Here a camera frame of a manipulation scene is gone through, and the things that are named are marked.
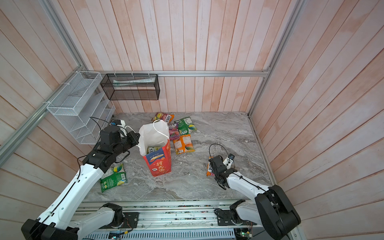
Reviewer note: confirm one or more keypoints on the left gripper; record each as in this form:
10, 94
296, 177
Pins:
135, 141

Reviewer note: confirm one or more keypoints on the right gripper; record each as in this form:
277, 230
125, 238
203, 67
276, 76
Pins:
213, 171

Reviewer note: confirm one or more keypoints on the orange Fox's fruits bag front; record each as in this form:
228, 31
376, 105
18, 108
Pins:
209, 172

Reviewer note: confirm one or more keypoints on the green Fox's candy bag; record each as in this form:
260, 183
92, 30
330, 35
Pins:
152, 149

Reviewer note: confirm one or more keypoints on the red paper gift bag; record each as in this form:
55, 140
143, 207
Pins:
156, 135

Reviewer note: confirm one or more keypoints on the orange snack packet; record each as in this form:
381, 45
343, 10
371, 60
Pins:
183, 145

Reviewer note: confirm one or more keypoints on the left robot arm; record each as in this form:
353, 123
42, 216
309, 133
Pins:
56, 223

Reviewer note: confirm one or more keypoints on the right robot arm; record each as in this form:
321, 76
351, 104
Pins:
268, 207

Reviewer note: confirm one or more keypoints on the orange Fox's fruits candy bag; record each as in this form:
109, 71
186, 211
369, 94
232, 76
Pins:
164, 117

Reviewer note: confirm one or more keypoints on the purple Fox's berries candy bag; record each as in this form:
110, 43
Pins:
174, 131

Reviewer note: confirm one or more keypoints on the green lime snack packet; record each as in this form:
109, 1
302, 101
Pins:
116, 178

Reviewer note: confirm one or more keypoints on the black mesh basket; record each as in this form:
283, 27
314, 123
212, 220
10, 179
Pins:
131, 87

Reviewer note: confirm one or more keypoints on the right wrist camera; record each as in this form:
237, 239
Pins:
229, 161

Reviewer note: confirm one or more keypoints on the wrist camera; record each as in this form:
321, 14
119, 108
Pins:
119, 123
229, 161

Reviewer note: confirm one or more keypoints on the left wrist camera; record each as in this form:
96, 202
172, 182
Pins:
119, 123

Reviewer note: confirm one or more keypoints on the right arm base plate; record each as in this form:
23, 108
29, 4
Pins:
229, 218

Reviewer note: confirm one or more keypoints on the white wire shelf rack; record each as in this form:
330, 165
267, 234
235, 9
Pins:
81, 108

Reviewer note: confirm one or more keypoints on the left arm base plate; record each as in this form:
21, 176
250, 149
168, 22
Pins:
130, 221

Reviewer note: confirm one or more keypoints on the aluminium frame rail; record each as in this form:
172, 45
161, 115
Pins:
194, 73

